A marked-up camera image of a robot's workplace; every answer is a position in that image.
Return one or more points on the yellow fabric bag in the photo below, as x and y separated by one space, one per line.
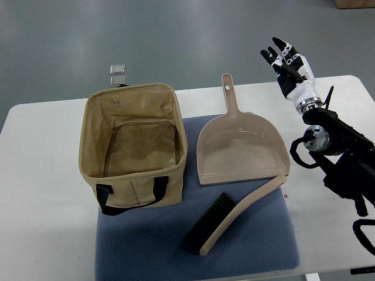
133 148

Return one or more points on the pink hand broom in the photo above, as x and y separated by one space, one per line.
221 214

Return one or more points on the metal floor plate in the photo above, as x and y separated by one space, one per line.
117 80
117 69

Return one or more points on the lower metal floor plate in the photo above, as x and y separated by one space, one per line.
117 80

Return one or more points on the black table control panel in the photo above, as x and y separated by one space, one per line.
361 271

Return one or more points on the brown cardboard box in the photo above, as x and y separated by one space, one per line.
354 4

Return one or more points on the upper metal floor plate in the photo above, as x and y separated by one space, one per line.
117 69

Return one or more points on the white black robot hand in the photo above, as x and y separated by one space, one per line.
294 75

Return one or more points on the pink plastic dustpan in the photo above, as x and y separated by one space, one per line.
239 146

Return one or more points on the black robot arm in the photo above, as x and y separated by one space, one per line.
344 155

